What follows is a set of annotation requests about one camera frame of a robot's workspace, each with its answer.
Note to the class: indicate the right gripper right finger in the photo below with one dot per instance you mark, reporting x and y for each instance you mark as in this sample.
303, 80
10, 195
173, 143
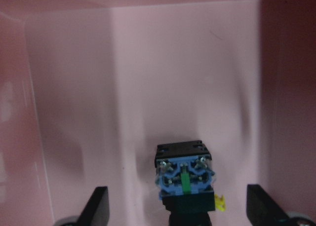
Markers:
262, 210

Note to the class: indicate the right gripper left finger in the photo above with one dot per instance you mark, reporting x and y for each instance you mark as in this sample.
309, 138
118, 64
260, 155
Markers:
96, 211

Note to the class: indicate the yellow push button switch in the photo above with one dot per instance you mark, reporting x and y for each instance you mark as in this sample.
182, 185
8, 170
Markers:
186, 179

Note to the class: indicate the pink plastic bin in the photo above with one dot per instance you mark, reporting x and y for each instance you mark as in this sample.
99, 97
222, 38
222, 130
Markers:
89, 88

